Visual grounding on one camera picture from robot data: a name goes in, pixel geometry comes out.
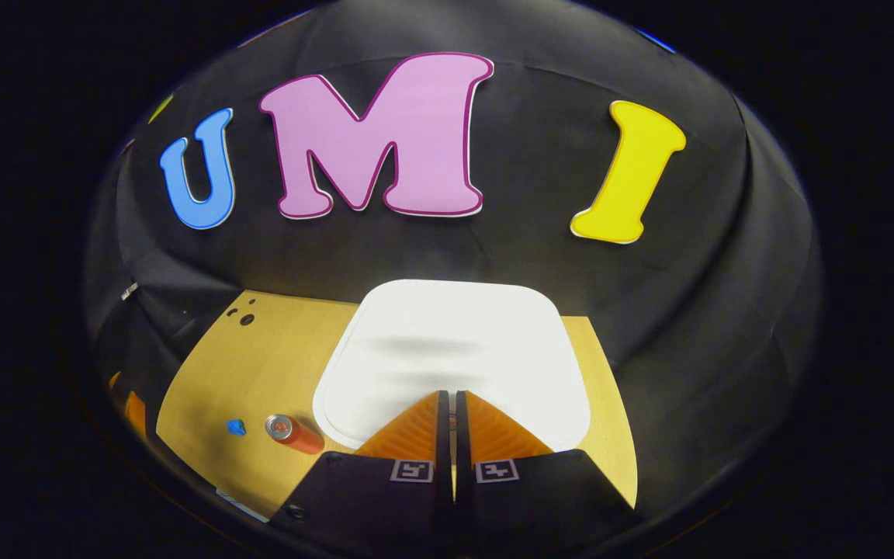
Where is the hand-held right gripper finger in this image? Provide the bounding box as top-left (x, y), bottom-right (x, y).
top-left (455, 390), bottom-right (640, 545)
top-left (269, 390), bottom-right (452, 545)

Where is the white desktop garbage bin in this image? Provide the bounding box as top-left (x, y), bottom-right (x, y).
top-left (312, 279), bottom-right (592, 453)

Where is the orange pop can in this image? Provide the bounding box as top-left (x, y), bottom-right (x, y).
top-left (265, 414), bottom-right (325, 455)

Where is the black backdrop cloth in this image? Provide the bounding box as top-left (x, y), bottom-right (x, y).
top-left (82, 0), bottom-right (824, 536)

